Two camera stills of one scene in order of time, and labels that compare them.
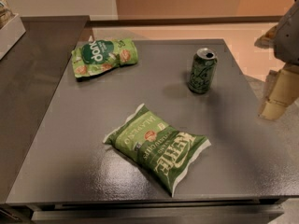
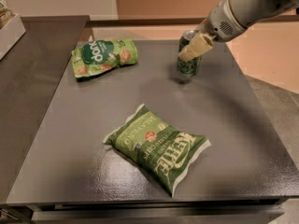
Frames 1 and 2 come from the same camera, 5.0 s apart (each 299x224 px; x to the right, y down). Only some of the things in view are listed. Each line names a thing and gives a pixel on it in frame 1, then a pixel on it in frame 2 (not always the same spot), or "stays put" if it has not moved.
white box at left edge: (10, 34) stays put
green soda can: (202, 71) -> (188, 68)
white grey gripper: (288, 36) -> (220, 24)
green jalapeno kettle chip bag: (164, 152) stays put
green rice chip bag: (102, 55) stays put
